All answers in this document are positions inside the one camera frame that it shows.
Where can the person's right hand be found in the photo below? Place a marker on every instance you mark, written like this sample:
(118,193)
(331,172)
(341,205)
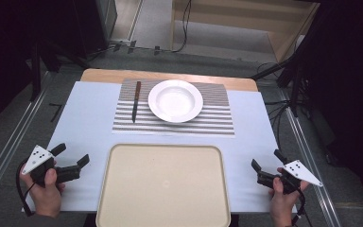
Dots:
(283,201)

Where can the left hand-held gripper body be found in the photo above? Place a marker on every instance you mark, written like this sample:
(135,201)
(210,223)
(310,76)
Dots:
(37,156)

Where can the white table cover sheet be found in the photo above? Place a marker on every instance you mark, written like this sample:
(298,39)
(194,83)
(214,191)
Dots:
(88,119)

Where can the person's left hand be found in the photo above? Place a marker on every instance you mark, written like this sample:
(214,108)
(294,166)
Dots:
(46,197)

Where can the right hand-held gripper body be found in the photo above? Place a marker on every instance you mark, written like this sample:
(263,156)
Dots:
(299,172)

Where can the beige plastic tray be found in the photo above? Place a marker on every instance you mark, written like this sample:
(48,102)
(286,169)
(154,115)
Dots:
(164,186)

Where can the aluminium floor rail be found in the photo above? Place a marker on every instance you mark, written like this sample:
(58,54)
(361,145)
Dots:
(308,157)
(9,148)

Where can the white round plate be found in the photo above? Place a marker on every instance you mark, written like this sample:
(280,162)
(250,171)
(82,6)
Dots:
(175,101)

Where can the black metal stand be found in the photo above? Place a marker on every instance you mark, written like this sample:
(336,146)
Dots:
(296,78)
(38,63)

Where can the light wooden shelf unit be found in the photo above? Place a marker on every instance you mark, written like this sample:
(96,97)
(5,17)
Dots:
(280,31)

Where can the dark cabinet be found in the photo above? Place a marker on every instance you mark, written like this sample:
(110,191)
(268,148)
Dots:
(104,19)

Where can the striped placemat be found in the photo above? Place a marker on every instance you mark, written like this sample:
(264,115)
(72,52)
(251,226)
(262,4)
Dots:
(214,116)

